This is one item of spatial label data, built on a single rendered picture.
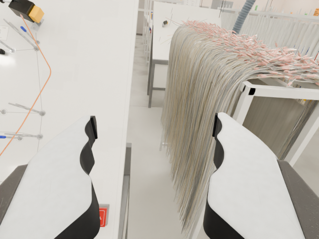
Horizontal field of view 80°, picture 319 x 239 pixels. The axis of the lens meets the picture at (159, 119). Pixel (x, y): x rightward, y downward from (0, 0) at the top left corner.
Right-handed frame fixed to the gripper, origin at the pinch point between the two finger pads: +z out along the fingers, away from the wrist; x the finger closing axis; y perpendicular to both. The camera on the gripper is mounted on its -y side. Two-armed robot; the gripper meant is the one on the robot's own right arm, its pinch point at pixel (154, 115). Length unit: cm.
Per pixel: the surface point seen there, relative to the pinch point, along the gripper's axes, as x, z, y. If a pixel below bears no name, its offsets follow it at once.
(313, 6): 688, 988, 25
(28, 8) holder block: -37, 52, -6
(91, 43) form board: -22, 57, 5
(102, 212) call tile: -17, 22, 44
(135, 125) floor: -40, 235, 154
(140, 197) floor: -22, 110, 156
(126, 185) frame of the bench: -19, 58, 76
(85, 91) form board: -24, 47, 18
